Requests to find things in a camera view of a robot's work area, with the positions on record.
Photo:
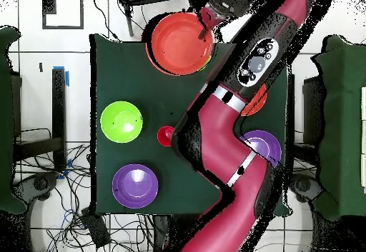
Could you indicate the dark green tablecloth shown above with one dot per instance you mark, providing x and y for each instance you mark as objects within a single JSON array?
[{"x": 128, "y": 86}]

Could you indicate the black square frame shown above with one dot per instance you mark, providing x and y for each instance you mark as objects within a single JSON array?
[{"x": 48, "y": 6}]

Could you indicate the red plastic cup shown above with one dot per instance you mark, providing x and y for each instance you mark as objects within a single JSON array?
[{"x": 164, "y": 136}]

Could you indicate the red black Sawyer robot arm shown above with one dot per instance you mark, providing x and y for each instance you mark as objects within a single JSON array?
[{"x": 226, "y": 143}]

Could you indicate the purple plastic bowl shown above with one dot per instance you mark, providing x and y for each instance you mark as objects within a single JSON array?
[
  {"x": 134, "y": 186},
  {"x": 267, "y": 146}
]

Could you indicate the green cloth covered table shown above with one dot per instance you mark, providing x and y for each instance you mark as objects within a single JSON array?
[
  {"x": 5, "y": 120},
  {"x": 343, "y": 120}
]

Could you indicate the green plastic bowl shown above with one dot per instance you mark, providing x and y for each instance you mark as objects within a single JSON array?
[{"x": 121, "y": 122}]

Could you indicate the black beam with blue tape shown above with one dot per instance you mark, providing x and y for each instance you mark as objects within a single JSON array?
[{"x": 58, "y": 106}]

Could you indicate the black chair base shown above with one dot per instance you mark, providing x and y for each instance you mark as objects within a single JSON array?
[
  {"x": 307, "y": 186},
  {"x": 37, "y": 183}
]

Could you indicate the white box stack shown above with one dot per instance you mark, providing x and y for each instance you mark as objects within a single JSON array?
[{"x": 363, "y": 137}]

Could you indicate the orange plastic bowl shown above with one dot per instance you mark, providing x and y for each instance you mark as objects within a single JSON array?
[
  {"x": 256, "y": 105},
  {"x": 178, "y": 45}
]

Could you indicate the black power box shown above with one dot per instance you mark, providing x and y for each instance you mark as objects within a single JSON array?
[{"x": 95, "y": 229}]

